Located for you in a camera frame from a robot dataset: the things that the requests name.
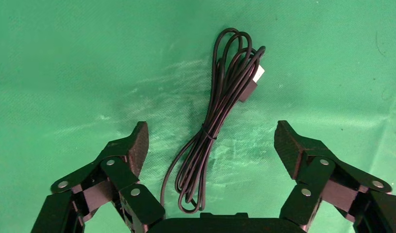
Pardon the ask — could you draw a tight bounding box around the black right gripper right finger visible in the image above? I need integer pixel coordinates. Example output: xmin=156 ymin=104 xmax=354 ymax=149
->
xmin=274 ymin=120 xmax=396 ymax=233

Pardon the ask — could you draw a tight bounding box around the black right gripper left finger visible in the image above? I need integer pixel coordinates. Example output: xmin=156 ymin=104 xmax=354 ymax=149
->
xmin=31 ymin=121 xmax=166 ymax=233

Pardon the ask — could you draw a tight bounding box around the black USB cable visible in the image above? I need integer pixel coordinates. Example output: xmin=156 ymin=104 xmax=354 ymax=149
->
xmin=160 ymin=28 xmax=266 ymax=215

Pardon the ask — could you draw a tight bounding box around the green table cloth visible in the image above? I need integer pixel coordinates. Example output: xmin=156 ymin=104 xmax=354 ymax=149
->
xmin=0 ymin=0 xmax=396 ymax=233

